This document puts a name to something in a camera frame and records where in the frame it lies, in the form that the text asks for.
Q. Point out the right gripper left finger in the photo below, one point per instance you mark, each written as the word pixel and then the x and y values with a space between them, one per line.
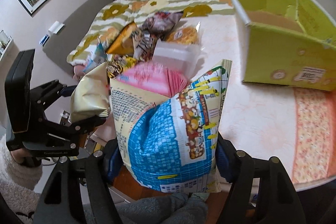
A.
pixel 60 200

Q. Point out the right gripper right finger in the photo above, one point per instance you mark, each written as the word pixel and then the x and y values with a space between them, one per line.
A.
pixel 261 190

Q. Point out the cream snack bag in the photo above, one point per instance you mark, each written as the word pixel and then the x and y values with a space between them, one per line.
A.
pixel 91 96

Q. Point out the blue yellow snack bag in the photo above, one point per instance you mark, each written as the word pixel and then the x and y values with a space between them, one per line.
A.
pixel 169 144

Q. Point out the orange chip bag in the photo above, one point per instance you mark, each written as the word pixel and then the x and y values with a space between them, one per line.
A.
pixel 123 43

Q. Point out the pink snack packet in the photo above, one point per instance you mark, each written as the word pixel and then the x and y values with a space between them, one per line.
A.
pixel 154 77

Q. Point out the dark red snack bag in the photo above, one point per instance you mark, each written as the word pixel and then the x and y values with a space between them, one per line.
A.
pixel 161 22

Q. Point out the white translucent snack packet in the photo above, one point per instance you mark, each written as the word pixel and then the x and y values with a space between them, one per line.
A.
pixel 179 57

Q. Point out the left hand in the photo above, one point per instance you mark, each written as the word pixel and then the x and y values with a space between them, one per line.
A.
pixel 21 155

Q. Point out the pink pillow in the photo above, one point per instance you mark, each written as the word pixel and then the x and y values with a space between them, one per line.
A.
pixel 78 72

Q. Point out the white pink tablecloth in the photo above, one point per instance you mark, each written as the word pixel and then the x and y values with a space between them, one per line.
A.
pixel 295 124

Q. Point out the grey headboard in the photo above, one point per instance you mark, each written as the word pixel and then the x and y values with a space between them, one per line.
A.
pixel 75 27

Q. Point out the blue white small box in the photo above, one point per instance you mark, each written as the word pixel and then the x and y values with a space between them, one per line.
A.
pixel 44 40

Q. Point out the white tissue pack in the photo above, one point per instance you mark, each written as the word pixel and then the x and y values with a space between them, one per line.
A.
pixel 56 28

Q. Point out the yellow chocolate snack packet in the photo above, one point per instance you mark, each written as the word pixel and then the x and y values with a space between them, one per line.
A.
pixel 118 64

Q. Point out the green cardboard box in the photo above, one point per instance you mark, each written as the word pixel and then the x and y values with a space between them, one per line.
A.
pixel 286 42

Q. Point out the round cracker packet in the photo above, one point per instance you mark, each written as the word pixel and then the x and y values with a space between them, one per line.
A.
pixel 186 35

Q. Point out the floral striped blanket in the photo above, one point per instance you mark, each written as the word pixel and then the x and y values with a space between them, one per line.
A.
pixel 121 12

